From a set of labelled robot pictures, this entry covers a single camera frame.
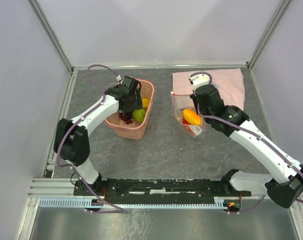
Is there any aluminium frame rail front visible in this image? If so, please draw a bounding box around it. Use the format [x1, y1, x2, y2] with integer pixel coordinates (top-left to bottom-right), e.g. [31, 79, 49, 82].
[28, 178, 261, 200]

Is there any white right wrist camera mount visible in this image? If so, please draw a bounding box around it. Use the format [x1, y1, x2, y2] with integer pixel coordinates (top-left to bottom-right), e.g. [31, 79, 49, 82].
[189, 71, 213, 91]

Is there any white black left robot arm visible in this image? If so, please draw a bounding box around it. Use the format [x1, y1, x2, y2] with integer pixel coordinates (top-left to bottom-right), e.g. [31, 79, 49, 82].
[53, 75, 143, 195]

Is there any watermelon slice toy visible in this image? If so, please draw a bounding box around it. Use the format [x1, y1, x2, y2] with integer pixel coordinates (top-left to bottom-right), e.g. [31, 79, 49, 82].
[182, 118, 203, 138]

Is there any pink embroidered cloth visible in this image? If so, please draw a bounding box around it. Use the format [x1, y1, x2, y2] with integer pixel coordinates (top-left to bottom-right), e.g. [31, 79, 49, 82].
[172, 68, 245, 110]

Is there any clear zip top bag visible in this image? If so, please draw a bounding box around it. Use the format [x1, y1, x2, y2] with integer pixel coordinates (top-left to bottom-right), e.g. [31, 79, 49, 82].
[170, 91, 208, 138]

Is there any yellow toy mango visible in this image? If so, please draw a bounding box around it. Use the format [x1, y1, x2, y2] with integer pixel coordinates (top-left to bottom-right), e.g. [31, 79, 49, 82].
[141, 97, 150, 110]

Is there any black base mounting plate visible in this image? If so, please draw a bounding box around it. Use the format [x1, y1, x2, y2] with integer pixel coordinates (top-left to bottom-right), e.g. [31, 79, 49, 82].
[73, 177, 252, 205]

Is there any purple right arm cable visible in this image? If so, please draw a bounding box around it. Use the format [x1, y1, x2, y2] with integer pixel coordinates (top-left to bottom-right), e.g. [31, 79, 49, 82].
[190, 71, 303, 214]

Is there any green custard apple toy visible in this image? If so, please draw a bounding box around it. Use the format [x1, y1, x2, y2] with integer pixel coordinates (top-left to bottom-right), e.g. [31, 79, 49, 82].
[132, 108, 147, 124]

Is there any light blue cable duct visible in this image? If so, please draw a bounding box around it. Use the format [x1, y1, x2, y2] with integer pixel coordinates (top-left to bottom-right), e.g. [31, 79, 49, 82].
[38, 197, 229, 208]

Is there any dark red grape bunch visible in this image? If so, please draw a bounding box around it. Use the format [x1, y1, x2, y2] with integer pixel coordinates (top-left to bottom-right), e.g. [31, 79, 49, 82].
[118, 111, 133, 125]

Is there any orange toy fruit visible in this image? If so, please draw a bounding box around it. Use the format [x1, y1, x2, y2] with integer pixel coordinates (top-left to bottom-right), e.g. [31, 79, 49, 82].
[181, 108, 202, 126]

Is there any pink plastic perforated basket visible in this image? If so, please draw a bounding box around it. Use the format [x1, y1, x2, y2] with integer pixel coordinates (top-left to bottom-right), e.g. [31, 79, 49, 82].
[104, 78, 155, 140]

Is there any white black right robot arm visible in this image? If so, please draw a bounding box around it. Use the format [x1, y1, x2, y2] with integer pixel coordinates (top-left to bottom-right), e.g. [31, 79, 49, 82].
[190, 84, 303, 209]

